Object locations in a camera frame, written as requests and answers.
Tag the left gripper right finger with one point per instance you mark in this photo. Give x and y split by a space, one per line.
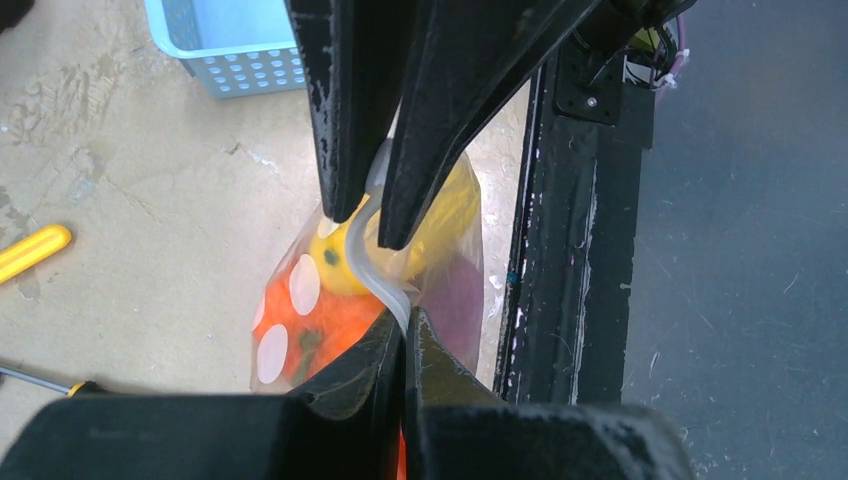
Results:
446 417

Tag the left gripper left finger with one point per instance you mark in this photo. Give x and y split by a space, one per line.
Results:
349 424

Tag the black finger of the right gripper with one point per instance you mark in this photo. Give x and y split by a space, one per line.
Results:
467 59
354 53

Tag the clear zip top bag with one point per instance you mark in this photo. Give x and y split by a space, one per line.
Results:
346 259

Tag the light blue plastic basket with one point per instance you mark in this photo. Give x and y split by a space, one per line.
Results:
233 48

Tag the black yellow screwdriver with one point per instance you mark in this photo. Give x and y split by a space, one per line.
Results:
77 389

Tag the small yellow screwdriver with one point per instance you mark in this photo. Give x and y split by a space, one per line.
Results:
33 249

